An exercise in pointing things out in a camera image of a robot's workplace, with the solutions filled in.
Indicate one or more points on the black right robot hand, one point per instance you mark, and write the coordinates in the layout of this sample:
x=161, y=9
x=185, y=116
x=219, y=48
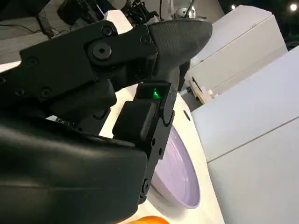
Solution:
x=70, y=163

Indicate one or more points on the orange and white bread roll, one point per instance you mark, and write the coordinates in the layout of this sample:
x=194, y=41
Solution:
x=151, y=220

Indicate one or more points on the lilac plate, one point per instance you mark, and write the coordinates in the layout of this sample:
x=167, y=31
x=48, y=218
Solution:
x=177, y=175

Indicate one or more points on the grey workshop desk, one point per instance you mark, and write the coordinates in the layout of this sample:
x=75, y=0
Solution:
x=18, y=46

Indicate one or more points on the pale wooden board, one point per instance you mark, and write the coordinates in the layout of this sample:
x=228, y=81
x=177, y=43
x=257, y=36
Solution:
x=201, y=92

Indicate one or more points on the black workshop machine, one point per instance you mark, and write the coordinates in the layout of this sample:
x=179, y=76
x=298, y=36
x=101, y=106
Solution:
x=140, y=11

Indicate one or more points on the grey-blue partition panel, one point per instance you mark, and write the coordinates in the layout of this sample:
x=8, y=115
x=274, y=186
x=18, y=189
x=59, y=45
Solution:
x=257, y=186
x=245, y=116

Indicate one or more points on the silver dome fixture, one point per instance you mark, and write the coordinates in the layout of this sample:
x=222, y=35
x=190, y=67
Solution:
x=184, y=12

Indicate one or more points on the white cabinet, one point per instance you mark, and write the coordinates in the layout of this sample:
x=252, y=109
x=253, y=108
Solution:
x=245, y=42

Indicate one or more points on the round ceiling light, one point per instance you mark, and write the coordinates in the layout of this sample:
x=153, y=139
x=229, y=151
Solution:
x=293, y=7
x=233, y=6

